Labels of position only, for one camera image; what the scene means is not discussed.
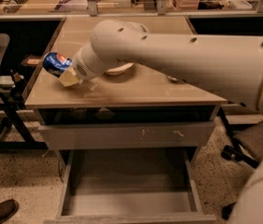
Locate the open grey middle drawer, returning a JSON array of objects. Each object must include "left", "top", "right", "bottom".
[{"left": 44, "top": 147, "right": 216, "bottom": 224}]

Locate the green soda can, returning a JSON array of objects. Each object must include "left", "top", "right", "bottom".
[{"left": 167, "top": 76, "right": 180, "bottom": 83}]

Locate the small box on shelf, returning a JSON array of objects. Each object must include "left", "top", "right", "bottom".
[{"left": 21, "top": 55, "right": 41, "bottom": 67}]

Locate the closed grey top drawer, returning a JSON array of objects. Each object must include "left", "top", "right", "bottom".
[{"left": 38, "top": 121, "right": 215, "bottom": 150}]

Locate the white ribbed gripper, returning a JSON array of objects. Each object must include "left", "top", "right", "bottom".
[{"left": 59, "top": 43, "right": 107, "bottom": 87}]

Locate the grey drawer cabinet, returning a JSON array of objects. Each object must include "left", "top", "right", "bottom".
[{"left": 22, "top": 15, "right": 231, "bottom": 151}]

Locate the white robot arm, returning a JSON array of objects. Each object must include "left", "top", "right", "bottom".
[{"left": 60, "top": 20, "right": 263, "bottom": 114}]

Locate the blue pepsi can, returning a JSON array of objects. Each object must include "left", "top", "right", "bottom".
[{"left": 42, "top": 52, "right": 72, "bottom": 77}]

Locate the white paper bowl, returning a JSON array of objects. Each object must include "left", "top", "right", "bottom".
[{"left": 105, "top": 63, "right": 133, "bottom": 76}]

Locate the brown office chair right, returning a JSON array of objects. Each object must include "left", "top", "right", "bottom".
[{"left": 222, "top": 121, "right": 263, "bottom": 224}]

